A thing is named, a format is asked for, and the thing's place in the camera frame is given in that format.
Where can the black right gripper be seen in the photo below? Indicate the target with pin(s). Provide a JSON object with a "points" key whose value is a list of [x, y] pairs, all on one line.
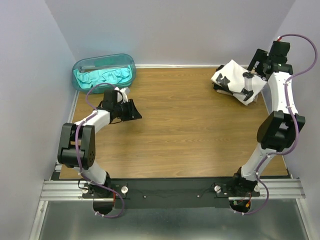
{"points": [[258, 56]]}

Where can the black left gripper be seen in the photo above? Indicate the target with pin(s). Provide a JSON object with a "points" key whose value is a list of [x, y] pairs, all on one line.
{"points": [[133, 113]]}

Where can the white printed t shirt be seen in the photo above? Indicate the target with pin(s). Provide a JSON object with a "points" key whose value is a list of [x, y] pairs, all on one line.
{"points": [[238, 81]]}

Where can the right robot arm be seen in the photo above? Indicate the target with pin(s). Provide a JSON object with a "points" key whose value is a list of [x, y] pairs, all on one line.
{"points": [[278, 132]]}

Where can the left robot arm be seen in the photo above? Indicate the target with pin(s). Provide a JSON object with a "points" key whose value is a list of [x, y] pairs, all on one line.
{"points": [[77, 143]]}

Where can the teal plastic bin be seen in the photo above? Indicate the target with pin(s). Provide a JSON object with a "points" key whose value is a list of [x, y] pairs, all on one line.
{"points": [[102, 62]]}

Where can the teal t shirt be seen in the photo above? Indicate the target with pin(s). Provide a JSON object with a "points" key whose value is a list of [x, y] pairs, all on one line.
{"points": [[118, 75]]}

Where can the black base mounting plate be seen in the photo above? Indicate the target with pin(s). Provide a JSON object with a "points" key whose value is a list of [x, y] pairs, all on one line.
{"points": [[172, 193]]}

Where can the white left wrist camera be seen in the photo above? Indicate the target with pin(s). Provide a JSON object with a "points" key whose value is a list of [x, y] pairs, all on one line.
{"points": [[122, 94]]}

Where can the aluminium frame rail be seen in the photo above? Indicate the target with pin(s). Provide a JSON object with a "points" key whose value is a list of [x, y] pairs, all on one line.
{"points": [[276, 214]]}

